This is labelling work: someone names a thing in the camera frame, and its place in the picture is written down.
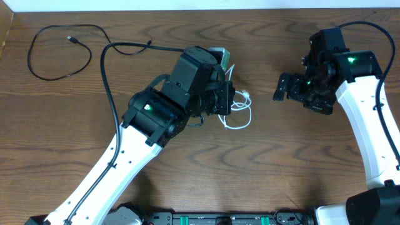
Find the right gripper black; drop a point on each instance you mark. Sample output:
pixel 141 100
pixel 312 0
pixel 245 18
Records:
pixel 323 106

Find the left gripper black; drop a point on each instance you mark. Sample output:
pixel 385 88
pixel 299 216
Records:
pixel 225 92

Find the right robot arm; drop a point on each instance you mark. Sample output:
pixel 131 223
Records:
pixel 354 79

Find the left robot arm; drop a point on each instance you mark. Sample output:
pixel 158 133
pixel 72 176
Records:
pixel 196 87

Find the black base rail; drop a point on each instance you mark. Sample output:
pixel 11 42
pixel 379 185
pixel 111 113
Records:
pixel 279 217

